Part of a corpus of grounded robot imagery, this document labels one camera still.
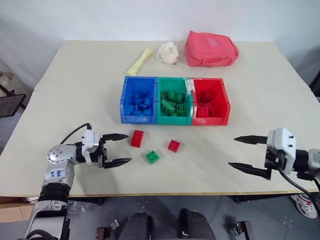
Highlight black table frame bar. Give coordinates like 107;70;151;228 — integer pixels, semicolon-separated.
231;194;299;204
67;197;105;206

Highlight small green building block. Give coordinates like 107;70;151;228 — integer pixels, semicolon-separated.
144;149;161;166

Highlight black metal stand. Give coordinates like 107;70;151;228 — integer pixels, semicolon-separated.
0;70;27;119

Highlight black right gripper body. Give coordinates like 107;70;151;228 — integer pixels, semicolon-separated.
263;145;285;171

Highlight blue block pile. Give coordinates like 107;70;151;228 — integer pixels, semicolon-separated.
126;90;155;117

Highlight white torn tape label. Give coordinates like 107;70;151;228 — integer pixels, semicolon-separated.
184;78;196;98

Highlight green sloped block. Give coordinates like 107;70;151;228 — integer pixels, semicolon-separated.
160;99;176;115

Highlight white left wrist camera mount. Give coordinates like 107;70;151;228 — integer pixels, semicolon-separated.
81;128;101;165

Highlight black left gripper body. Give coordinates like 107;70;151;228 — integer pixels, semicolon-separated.
92;137;109;169

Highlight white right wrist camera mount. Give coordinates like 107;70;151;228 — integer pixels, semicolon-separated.
265;127;299;175

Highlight white mesh bath sponge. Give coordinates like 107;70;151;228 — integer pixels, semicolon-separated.
156;41;179;65

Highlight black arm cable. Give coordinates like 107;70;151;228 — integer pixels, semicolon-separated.
278;168;320;208
59;122;92;146

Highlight dark rounded shape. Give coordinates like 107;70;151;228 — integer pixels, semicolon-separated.
178;208;216;240
119;211;154;240

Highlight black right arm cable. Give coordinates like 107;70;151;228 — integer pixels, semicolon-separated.
278;168;320;208

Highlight white red sneaker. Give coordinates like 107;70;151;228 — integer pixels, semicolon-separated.
290;193;315;220

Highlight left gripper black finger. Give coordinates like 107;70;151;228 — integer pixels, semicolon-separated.
103;157;133;169
102;133;130;144

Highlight pink fabric bag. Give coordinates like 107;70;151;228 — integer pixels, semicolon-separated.
184;30;240;68

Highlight red plastic bin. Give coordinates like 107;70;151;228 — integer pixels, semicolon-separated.
190;77;232;127

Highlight clear plastic bag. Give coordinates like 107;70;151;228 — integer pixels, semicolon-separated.
66;199;89;216

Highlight blue plastic bin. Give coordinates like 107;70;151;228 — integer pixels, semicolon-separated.
120;75;159;125

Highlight large red building block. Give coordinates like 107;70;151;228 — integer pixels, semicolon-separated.
130;129;146;148

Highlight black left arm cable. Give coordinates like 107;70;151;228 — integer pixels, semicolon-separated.
59;122;92;146

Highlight green plastic bin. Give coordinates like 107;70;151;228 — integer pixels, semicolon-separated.
155;76;195;126

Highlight cream bone-shaped toy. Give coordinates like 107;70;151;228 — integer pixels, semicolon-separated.
125;47;154;76

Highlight brown cardboard box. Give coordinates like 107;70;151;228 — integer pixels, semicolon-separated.
0;196;35;223

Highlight small red building block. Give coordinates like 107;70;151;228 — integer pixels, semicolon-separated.
167;139;182;153

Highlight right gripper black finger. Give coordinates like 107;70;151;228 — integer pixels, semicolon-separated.
227;161;273;182
233;135;270;146

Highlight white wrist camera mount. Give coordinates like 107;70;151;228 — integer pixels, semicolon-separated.
265;127;299;175
81;128;101;165

